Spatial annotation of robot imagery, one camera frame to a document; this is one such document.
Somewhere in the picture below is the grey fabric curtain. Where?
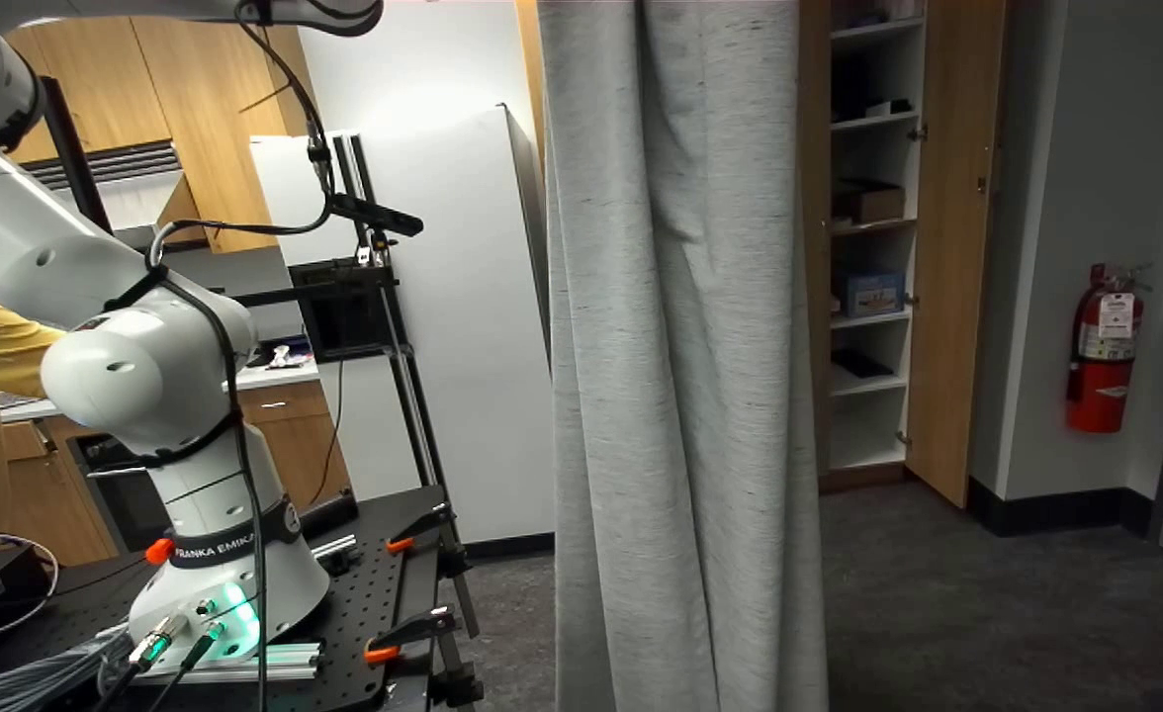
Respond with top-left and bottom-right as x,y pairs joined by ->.
538,0 -> 831,712

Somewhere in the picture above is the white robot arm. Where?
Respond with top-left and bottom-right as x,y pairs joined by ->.
0,0 -> 384,648

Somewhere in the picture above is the white panel board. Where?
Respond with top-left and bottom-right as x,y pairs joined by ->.
250,103 -> 553,542

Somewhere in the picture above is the orange black clamp left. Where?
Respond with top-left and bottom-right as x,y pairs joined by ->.
384,536 -> 471,579

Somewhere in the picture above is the orange black clamp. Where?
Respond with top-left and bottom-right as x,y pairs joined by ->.
384,536 -> 471,579
360,634 -> 484,712

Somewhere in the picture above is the orange black clamp right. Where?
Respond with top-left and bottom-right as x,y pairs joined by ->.
360,634 -> 484,712

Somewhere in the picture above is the black perforated robot table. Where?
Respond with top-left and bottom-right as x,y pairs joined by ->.
0,489 -> 462,712

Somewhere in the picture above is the wooden shelf cabinet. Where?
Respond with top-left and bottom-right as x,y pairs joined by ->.
799,0 -> 1008,506

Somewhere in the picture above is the red fire extinguisher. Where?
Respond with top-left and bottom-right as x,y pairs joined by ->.
1063,267 -> 1144,435

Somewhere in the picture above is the black camera tripod stand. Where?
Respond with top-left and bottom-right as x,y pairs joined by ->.
292,133 -> 478,634

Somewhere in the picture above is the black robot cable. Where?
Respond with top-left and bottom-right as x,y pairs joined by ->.
143,17 -> 347,712

